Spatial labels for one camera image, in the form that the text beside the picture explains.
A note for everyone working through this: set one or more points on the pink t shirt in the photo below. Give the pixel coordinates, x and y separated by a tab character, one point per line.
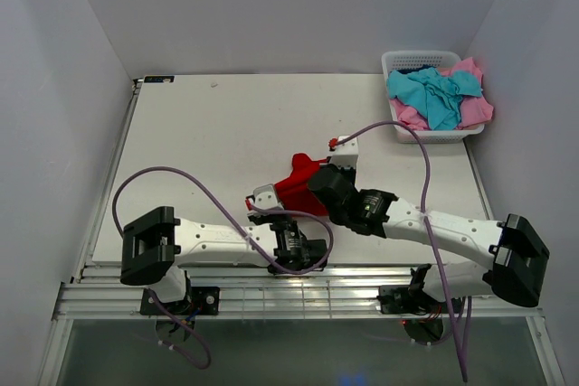
439	99

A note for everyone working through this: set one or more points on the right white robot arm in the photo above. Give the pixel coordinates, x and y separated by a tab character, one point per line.
506	259

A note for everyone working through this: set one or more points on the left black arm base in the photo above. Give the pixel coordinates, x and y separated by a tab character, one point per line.
198	300

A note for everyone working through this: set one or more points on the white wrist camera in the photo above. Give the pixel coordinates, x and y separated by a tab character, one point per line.
343	155
264	198

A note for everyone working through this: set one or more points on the red t shirt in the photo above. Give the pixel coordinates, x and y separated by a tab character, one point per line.
293	191

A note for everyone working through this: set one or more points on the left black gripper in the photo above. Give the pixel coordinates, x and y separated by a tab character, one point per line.
275	211

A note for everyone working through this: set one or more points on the blue white label sticker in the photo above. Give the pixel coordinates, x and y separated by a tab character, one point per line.
159	79

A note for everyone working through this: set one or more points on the aluminium frame rails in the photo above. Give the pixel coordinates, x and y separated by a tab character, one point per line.
236	131

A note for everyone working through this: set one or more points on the turquoise t shirt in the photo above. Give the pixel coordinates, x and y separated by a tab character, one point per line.
435	97

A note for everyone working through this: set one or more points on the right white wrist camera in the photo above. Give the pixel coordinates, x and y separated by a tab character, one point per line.
343	155

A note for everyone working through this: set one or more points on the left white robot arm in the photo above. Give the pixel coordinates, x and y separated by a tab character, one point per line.
158	245

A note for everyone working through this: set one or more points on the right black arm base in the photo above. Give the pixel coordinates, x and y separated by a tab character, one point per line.
411	299

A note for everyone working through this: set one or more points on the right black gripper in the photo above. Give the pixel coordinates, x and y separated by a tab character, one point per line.
340	169

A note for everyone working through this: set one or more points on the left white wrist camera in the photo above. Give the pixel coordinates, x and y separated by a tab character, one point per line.
264	198

